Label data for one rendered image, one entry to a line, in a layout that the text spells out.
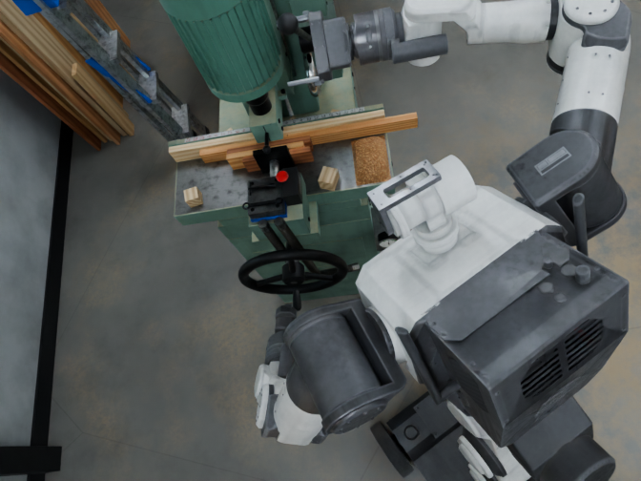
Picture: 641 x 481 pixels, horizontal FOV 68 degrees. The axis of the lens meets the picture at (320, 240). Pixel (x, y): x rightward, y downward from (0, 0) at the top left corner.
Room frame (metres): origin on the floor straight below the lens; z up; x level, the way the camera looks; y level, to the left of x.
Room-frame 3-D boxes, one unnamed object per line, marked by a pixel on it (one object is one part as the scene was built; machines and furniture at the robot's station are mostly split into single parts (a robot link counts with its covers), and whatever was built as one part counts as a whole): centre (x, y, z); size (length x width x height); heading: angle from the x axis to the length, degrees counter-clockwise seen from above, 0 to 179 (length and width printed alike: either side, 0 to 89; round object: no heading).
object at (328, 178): (0.65, -0.09, 0.92); 0.05 x 0.04 x 0.04; 139
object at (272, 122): (0.84, -0.01, 1.03); 0.14 x 0.07 x 0.09; 162
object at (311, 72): (0.90, -0.16, 1.02); 0.12 x 0.03 x 0.12; 162
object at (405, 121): (0.79, -0.08, 0.92); 0.59 x 0.02 x 0.04; 72
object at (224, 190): (0.72, 0.03, 0.87); 0.61 x 0.30 x 0.06; 72
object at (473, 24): (0.60, -0.36, 1.33); 0.13 x 0.07 x 0.09; 61
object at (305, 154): (0.76, 0.01, 0.93); 0.18 x 0.02 x 0.05; 72
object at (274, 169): (0.72, 0.03, 0.95); 0.09 x 0.07 x 0.09; 72
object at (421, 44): (0.61, -0.30, 1.31); 0.11 x 0.11 x 0.11; 72
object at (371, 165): (0.66, -0.21, 0.92); 0.14 x 0.09 x 0.04; 162
